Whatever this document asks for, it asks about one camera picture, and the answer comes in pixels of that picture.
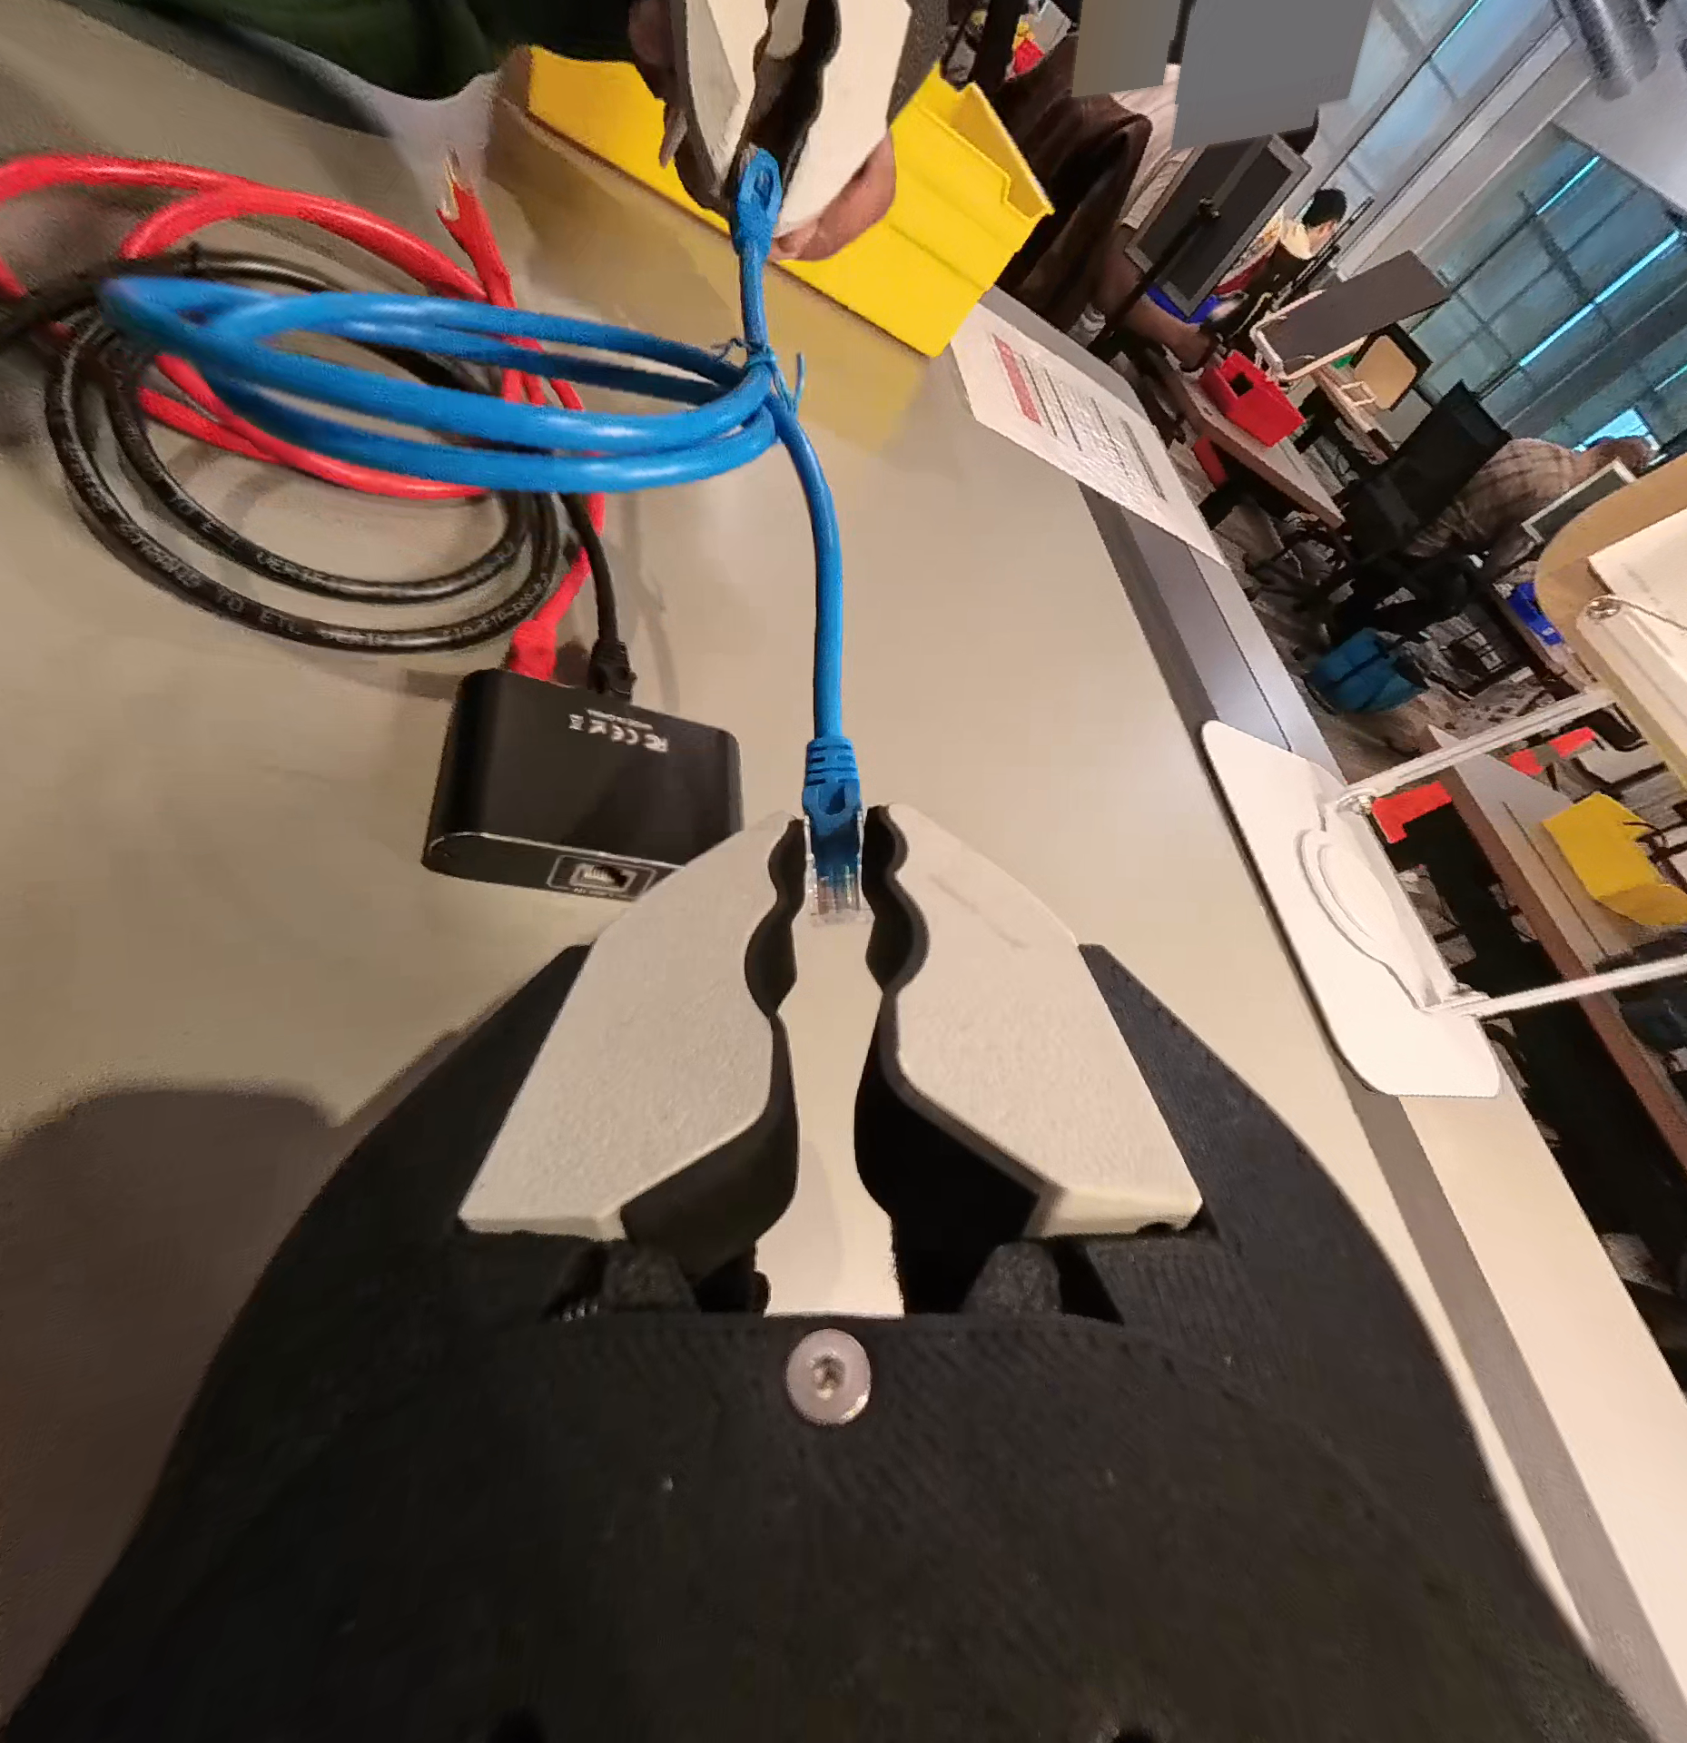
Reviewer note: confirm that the red plastic bin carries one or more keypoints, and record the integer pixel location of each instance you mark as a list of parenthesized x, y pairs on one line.
[(1253, 403)]

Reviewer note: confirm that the computer monitor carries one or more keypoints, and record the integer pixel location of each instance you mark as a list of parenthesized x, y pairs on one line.
[(1219, 217)]

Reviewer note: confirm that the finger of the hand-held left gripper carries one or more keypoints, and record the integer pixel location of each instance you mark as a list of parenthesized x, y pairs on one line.
[(859, 82), (723, 95)]

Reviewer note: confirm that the white printed board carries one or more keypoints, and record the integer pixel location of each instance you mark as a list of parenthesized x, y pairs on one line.
[(1661, 641)]

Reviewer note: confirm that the printed paper sheet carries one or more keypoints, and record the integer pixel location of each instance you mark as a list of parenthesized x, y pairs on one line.
[(1075, 422)]

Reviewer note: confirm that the dark green garment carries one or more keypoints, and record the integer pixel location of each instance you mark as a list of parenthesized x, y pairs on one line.
[(382, 34)]

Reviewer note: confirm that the black network switch box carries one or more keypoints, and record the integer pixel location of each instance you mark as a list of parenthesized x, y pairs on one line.
[(587, 791)]

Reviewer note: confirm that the small yellow bin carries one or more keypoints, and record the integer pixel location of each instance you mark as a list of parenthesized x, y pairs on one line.
[(1614, 852)]

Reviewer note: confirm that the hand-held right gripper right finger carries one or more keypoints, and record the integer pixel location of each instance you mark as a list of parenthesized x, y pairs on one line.
[(1036, 1076)]

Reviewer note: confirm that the grey monitor back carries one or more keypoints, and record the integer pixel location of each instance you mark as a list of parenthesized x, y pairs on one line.
[(1361, 306)]

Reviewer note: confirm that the black office chair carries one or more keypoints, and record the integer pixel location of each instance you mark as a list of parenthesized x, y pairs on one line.
[(1424, 477)]

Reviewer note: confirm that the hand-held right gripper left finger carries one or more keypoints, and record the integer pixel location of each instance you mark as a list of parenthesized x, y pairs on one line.
[(626, 1076)]

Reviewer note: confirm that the brown jacket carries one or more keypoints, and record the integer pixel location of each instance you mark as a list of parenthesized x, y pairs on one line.
[(1075, 178)]

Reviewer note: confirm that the blue plastic bin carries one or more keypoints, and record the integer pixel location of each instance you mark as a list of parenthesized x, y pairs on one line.
[(1369, 674)]

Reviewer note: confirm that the yellow plastic bin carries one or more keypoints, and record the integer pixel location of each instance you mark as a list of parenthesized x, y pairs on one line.
[(953, 206)]

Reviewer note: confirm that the person's left hand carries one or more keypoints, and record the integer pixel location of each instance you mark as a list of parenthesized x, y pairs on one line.
[(851, 217)]

